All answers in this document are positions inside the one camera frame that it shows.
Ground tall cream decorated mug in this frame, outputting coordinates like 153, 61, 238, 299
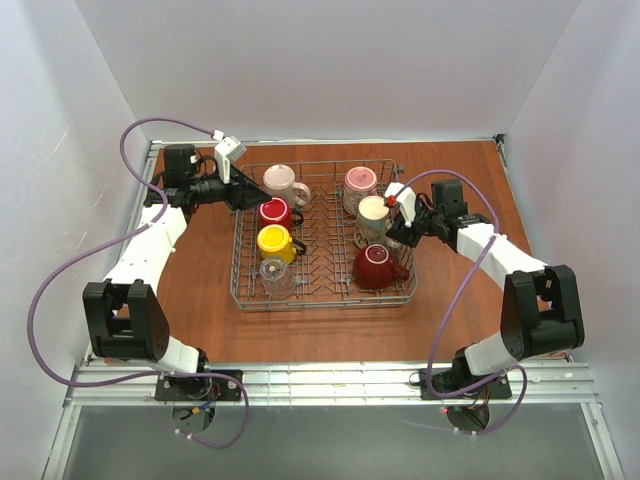
354, 195, 390, 249

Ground pink patterned mug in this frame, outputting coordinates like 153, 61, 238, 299
344, 166, 378, 196

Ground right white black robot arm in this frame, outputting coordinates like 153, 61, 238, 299
384, 180, 585, 398

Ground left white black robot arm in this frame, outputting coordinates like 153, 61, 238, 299
82, 136, 271, 374

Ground pale pink mug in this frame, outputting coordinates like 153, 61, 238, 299
263, 164, 312, 208

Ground dark red round mug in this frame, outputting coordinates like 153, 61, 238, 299
352, 244, 410, 290

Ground yellow mug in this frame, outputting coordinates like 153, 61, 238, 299
256, 224, 307, 265

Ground clear glass cup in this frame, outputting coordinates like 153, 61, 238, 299
259, 256, 296, 298

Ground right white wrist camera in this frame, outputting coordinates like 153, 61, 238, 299
383, 182, 416, 227

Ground grey wire dish rack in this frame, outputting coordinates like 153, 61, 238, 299
230, 158, 418, 311

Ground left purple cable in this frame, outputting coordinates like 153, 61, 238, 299
27, 117, 250, 449

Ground purple cable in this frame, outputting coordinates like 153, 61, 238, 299
27, 117, 250, 449
399, 169, 527, 436

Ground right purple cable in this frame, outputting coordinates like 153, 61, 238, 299
399, 169, 527, 436

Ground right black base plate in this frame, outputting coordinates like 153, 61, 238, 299
410, 364, 512, 400

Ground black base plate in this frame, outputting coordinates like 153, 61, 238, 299
154, 377, 241, 402
410, 364, 512, 400

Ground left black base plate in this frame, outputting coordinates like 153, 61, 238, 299
154, 377, 241, 402

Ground aluminium frame rail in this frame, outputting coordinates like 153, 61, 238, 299
65, 358, 600, 407

